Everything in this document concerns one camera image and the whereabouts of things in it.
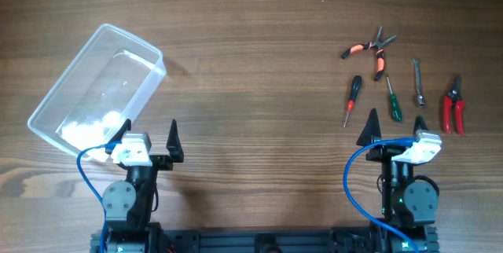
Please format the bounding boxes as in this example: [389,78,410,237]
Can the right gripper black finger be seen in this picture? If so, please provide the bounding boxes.
[356,108,382,147]
[413,115,428,134]

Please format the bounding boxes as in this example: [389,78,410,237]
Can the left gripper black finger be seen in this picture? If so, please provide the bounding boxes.
[105,119,131,155]
[166,119,184,163]

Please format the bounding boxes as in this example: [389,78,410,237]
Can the black red screwdriver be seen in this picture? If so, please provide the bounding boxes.
[343,75,362,127]

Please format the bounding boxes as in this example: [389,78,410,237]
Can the clear plastic container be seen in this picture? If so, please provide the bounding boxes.
[28,24,167,162]

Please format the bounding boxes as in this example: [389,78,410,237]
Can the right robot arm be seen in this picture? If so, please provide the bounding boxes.
[345,108,442,253]

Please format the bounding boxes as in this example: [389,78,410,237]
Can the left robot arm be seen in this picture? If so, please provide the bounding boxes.
[90,119,184,253]

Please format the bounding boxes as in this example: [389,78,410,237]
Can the silver metal wrench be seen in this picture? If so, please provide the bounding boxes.
[412,58,425,107]

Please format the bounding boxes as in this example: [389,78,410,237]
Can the orange black needle-nose pliers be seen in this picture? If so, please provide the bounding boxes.
[341,27,397,81]

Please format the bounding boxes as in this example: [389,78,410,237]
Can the left blue cable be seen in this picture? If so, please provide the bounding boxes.
[75,141,123,253]

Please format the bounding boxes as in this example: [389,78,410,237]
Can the blue cable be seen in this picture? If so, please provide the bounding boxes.
[343,137,420,253]
[75,141,123,253]

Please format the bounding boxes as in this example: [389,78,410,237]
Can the right blue cable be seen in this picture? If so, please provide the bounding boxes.
[343,137,420,253]

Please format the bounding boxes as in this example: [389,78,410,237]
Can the green handle screwdriver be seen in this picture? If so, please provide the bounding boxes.
[386,75,402,122]

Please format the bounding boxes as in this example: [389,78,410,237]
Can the red handle cutters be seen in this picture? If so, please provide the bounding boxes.
[442,75,465,136]

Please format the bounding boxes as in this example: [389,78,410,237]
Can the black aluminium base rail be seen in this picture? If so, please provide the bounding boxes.
[103,225,440,253]

